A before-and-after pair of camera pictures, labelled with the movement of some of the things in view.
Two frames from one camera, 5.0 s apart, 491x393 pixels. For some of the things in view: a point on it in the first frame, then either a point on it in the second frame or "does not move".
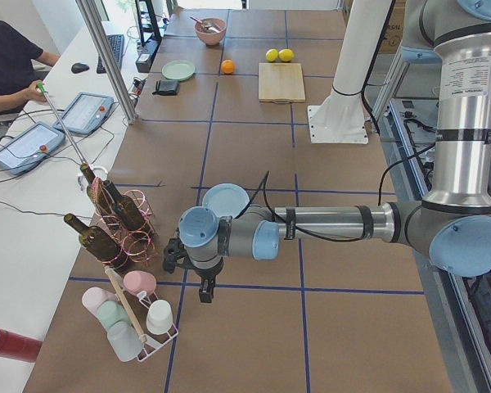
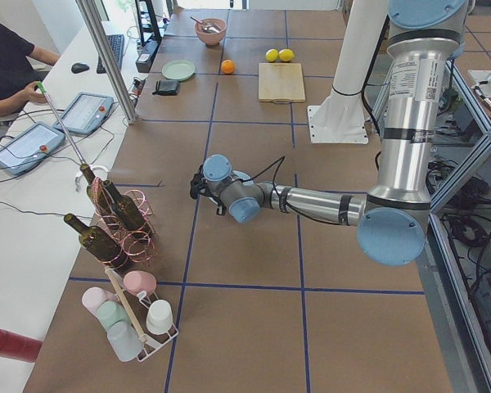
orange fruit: (227, 66) does not move
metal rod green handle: (41, 87) does not move
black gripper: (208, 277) -> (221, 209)
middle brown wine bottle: (127, 209) does not move
